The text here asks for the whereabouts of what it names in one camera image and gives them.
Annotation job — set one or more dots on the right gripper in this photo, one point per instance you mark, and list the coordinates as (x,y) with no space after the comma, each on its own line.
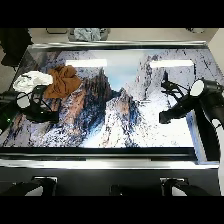
(168,116)

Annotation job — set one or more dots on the brown T-shirt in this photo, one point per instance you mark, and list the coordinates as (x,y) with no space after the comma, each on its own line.
(63,81)

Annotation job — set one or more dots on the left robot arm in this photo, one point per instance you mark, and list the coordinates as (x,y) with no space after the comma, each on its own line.
(39,115)

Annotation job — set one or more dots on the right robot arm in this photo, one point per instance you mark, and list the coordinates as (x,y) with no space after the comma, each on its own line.
(206,96)

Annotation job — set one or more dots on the patterned grey garment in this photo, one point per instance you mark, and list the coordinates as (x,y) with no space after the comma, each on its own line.
(87,33)

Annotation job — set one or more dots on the white garment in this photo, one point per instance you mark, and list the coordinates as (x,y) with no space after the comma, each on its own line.
(31,81)

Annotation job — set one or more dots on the silver frame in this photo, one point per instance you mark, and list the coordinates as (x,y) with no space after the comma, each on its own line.
(100,164)

